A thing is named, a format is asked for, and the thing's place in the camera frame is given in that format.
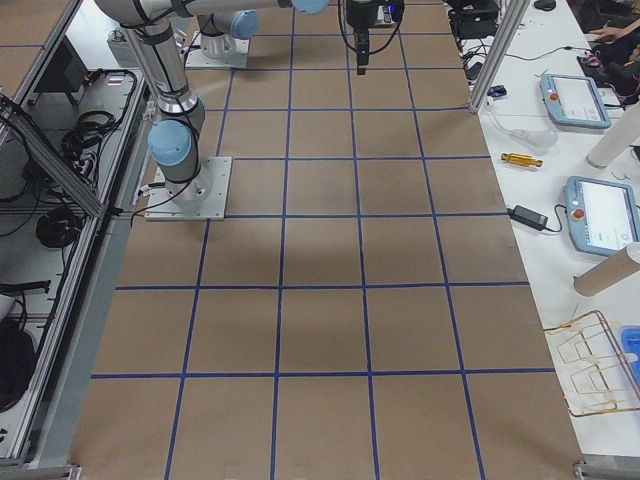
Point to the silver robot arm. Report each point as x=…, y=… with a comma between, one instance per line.
x=221, y=33
x=173, y=142

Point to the blue plastic tray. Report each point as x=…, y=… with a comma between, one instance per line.
x=630, y=342

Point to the blue teach pendant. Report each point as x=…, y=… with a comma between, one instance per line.
x=573, y=101
x=602, y=216

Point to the blue teach pendant far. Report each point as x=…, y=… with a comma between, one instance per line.
x=573, y=101

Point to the black power brick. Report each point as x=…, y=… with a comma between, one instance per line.
x=528, y=217

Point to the blue teach pendant near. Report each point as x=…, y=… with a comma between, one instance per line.
x=602, y=216

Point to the cardboard tube near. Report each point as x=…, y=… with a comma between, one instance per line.
x=609, y=272

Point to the aluminium frame post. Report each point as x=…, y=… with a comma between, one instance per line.
x=505, y=33

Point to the gold wire rack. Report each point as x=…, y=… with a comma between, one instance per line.
x=594, y=369

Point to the small blue black device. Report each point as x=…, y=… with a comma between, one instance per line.
x=497, y=91

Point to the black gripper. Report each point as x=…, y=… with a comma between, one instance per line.
x=361, y=16

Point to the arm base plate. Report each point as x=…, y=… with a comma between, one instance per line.
x=205, y=198
x=235, y=60

